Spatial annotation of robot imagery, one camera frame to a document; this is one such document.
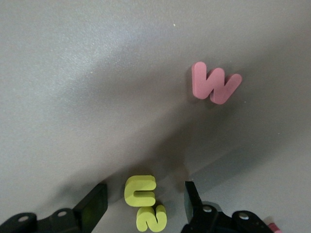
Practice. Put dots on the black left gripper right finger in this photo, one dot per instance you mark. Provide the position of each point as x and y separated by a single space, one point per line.
206 221

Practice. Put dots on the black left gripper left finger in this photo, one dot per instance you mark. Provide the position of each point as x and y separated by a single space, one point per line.
90 208

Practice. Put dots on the yellow foam letter u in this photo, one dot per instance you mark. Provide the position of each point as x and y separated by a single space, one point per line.
136 194

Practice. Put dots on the yellow foam digit two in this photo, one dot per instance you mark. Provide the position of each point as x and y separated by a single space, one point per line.
148 222

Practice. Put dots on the dark red foam letter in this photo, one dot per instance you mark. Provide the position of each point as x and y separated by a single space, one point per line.
273 228

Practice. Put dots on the pink foam letter w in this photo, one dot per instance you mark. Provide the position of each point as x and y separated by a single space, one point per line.
200 82

